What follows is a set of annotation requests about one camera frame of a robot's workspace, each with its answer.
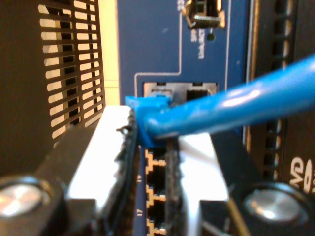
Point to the black rack server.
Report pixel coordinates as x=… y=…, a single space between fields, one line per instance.
x=302 y=73

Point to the black rack frame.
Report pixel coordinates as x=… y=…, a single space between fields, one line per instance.
x=32 y=73

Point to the blue network switch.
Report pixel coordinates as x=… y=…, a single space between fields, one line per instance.
x=152 y=49

